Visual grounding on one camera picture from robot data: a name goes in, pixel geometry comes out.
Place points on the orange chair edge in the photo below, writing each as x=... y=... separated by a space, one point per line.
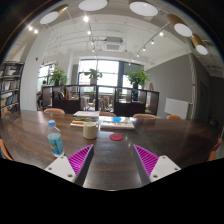
x=212 y=155
x=4 y=150

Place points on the right potted plant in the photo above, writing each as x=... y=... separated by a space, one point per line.
x=136 y=78

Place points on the left potted plant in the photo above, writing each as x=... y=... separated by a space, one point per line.
x=58 y=77

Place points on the orange chair right edge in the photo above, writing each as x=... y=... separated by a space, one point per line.
x=212 y=155

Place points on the potted plant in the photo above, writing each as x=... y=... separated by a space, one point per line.
x=58 y=77
x=136 y=78
x=93 y=75

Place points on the cream ceramic mug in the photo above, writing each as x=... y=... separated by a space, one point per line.
x=90 y=130

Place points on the tall bookshelf at left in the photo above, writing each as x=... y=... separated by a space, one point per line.
x=10 y=82

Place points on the clear water bottle blue cap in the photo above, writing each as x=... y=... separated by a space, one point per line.
x=54 y=139

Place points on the dark low shelf divider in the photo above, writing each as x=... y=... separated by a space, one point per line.
x=121 y=101

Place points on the stack of magazines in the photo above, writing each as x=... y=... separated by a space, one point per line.
x=81 y=117

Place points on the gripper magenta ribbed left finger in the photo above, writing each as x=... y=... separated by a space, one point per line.
x=73 y=168

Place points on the white board by wall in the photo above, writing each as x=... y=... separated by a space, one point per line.
x=177 y=107

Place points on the orange chair far left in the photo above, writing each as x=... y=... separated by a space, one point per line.
x=54 y=111

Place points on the ceiling air conditioner unit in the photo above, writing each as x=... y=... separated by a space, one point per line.
x=113 y=44

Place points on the orange chair far right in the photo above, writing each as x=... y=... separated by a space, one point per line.
x=173 y=117

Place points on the middle potted plant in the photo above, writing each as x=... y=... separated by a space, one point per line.
x=93 y=75

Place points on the orange chair left edge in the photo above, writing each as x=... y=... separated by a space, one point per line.
x=4 y=150

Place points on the red round coaster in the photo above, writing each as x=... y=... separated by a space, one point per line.
x=116 y=137

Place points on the orange chair far middle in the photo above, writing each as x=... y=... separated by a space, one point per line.
x=149 y=116

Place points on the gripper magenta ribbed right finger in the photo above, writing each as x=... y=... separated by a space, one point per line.
x=152 y=167

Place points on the orange chair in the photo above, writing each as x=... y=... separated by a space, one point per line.
x=173 y=117
x=54 y=111
x=149 y=116

